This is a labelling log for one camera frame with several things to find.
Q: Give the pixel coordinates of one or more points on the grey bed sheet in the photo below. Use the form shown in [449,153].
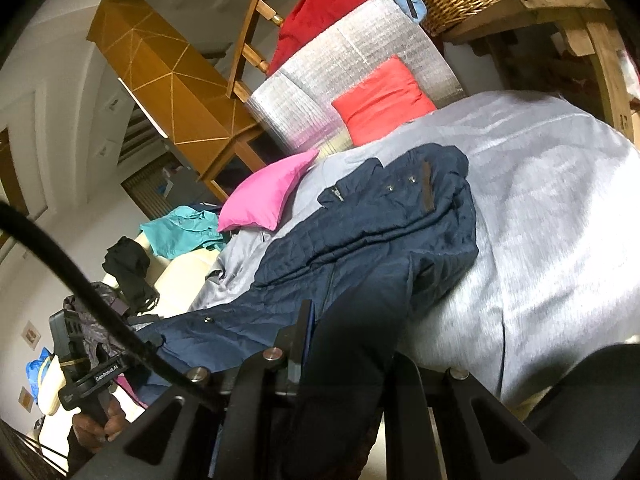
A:
[556,194]

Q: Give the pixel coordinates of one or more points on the teal shirt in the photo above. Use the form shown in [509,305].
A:
[183,230]

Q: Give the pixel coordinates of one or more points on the red pillow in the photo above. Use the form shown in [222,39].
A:
[386,99]

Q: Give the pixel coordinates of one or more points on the silver foil insulation mat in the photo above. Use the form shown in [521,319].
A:
[294,105]

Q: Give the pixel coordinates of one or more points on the dark grey puffer jacket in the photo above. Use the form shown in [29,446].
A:
[99,344]

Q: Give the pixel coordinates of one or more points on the wooden side table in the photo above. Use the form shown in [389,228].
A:
[589,31]

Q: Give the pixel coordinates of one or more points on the navy blue puffer jacket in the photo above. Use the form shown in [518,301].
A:
[409,224]

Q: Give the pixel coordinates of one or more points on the pink pillow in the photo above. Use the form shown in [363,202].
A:
[261,198]

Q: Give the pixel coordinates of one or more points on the cream leather sofa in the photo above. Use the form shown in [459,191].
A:
[178,282]

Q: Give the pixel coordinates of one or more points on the person's left hand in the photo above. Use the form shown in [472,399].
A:
[91,435]

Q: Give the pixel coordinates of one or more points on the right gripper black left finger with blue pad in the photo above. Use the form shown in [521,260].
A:
[221,428]

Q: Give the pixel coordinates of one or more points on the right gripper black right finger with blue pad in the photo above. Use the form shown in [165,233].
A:
[449,426]

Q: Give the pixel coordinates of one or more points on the black garment on sofa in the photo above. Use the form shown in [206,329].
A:
[128,264]

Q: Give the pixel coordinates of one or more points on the orange wooden pillar cabinet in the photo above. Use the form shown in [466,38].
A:
[183,96]

